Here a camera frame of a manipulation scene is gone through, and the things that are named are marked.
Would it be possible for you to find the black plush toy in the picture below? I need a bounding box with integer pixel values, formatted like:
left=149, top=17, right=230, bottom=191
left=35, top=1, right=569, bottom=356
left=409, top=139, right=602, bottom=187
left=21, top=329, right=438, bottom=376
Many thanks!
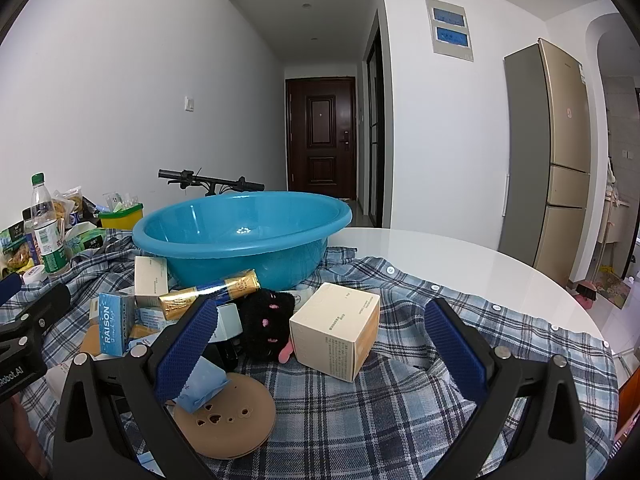
left=237, top=289, right=297, bottom=363

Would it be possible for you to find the small white box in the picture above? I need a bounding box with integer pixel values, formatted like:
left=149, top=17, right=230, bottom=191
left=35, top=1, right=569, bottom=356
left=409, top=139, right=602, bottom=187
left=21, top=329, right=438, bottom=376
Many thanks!
left=215, top=302, right=244, bottom=343

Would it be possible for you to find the light blue packet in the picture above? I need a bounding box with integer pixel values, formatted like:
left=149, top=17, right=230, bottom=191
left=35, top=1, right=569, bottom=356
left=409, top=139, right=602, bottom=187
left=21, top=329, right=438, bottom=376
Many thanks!
left=175, top=355, right=230, bottom=413

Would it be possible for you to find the green snack bag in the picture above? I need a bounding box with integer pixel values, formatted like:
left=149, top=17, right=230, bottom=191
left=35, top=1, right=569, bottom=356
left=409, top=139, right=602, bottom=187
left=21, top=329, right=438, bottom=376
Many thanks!
left=0, top=225, right=38, bottom=273

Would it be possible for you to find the black electric scooter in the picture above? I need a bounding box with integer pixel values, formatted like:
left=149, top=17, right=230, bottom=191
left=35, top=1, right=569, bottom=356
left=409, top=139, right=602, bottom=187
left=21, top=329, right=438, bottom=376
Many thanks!
left=158, top=169, right=266, bottom=197

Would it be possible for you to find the dark brown door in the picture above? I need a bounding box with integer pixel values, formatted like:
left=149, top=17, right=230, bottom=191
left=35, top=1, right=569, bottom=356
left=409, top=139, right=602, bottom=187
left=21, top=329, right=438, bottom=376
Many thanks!
left=286, top=76, right=357, bottom=201

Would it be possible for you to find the cream cube box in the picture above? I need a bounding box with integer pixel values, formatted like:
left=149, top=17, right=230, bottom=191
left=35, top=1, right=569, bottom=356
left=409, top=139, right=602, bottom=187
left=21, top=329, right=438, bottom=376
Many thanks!
left=289, top=282, right=381, bottom=383

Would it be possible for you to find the blue plaid shirt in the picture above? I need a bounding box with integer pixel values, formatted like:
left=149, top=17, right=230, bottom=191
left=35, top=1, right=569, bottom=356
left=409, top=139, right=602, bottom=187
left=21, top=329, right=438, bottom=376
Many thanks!
left=0, top=230, right=621, bottom=480

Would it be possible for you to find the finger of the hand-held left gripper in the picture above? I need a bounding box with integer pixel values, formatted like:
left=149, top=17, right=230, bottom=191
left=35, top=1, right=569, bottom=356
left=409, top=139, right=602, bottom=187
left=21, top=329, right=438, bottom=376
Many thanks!
left=0, top=272, right=24, bottom=307
left=0, top=282, right=72, bottom=343

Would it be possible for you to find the bunch of small sachets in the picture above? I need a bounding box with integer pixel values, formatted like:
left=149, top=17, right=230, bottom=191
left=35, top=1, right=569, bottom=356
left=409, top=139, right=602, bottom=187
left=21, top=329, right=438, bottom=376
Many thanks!
left=102, top=192, right=143, bottom=211

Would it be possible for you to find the yellow container with green lid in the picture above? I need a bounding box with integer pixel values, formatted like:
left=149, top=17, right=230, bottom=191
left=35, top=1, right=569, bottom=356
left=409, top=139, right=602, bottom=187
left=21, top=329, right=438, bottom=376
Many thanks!
left=98, top=203, right=145, bottom=231

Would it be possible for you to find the wall panel with blue covers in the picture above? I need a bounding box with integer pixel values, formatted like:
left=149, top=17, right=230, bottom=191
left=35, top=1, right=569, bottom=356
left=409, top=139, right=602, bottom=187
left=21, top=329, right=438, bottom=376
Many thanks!
left=425, top=0, right=474, bottom=62

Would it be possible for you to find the patterned floor mat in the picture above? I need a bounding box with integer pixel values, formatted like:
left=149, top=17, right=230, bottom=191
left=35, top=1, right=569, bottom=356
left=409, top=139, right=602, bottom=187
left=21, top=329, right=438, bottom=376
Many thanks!
left=585, top=267, right=633, bottom=310

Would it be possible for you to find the black framed sliding door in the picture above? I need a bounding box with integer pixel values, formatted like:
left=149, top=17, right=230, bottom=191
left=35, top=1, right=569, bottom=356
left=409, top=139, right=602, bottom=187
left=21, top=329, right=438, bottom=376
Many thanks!
left=365, top=25, right=385, bottom=228

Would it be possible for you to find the brown round disc with holes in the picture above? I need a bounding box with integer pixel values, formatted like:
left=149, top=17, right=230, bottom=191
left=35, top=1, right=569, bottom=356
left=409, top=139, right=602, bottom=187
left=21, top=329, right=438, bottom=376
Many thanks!
left=172, top=372, right=277, bottom=460

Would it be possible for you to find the light blue box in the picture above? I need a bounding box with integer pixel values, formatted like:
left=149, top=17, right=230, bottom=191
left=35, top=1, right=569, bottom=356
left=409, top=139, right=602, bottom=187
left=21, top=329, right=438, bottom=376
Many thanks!
left=137, top=307, right=176, bottom=333

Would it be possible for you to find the blue plastic basin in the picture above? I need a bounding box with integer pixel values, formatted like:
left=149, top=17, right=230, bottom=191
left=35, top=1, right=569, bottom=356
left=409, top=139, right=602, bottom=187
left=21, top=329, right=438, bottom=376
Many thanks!
left=132, top=191, right=353, bottom=292

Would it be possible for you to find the gold and grey refrigerator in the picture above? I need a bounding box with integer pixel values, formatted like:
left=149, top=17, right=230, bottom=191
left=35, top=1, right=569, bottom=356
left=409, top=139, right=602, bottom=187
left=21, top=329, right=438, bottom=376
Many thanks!
left=498, top=38, right=591, bottom=283

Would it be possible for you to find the blue box with white print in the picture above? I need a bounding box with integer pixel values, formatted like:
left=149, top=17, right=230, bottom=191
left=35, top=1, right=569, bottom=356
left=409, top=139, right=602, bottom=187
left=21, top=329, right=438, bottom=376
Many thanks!
left=97, top=292, right=137, bottom=358

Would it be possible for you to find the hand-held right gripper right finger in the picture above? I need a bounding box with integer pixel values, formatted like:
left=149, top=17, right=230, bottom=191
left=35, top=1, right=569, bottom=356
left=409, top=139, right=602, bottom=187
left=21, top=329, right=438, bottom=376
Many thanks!
left=422, top=297, right=586, bottom=480

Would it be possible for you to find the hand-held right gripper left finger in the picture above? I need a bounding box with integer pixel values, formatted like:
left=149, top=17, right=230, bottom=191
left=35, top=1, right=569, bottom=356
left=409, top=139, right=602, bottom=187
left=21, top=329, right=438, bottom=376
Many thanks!
left=52, top=296, right=221, bottom=480

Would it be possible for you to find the white cardboard box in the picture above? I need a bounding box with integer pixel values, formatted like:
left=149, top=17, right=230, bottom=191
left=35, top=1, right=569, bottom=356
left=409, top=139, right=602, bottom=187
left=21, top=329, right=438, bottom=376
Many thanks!
left=134, top=256, right=170, bottom=297

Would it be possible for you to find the green tissue pack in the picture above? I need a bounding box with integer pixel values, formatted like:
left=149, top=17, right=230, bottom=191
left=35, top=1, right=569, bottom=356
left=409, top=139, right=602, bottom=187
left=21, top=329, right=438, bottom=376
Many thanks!
left=65, top=227, right=106, bottom=256

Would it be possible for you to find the gold and blue cigarette pack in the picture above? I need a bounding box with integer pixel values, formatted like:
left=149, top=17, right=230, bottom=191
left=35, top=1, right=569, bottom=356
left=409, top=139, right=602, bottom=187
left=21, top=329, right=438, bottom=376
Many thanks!
left=159, top=269, right=262, bottom=321

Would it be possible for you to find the clear water bottle green label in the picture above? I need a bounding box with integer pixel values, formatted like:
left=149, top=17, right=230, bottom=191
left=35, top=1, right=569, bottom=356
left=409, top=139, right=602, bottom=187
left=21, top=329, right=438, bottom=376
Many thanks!
left=31, top=174, right=71, bottom=277

